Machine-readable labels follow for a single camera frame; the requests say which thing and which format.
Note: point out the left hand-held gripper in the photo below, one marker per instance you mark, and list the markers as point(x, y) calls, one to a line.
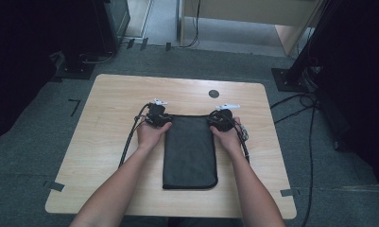
point(155, 115)

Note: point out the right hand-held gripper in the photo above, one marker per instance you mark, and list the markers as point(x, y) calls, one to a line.
point(223, 119)

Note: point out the dark grey cloth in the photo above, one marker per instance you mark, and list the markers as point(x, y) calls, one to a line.
point(190, 151)

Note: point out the person's right hand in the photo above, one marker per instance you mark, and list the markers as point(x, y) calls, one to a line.
point(228, 138)

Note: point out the person's left hand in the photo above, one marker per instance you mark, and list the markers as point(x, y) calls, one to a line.
point(151, 135)

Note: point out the black round table grommet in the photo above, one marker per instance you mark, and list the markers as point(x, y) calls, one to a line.
point(214, 93)

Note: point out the black floor tape piece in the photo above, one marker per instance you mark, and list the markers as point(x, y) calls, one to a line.
point(144, 44)
point(168, 46)
point(130, 43)

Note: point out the black stand base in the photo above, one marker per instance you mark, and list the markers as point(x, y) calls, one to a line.
point(75, 67)
point(288, 80)

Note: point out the black floor tape corner mark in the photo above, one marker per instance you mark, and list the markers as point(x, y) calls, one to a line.
point(75, 105)

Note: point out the grey tape strip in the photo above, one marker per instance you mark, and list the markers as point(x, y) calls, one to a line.
point(287, 192)
point(57, 186)

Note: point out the dark glass-front cabinet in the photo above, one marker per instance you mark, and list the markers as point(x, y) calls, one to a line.
point(113, 22)

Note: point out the light wooden cabinet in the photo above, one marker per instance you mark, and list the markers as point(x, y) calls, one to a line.
point(240, 12)

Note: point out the dark curtain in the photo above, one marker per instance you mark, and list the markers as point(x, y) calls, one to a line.
point(357, 94)
point(17, 63)

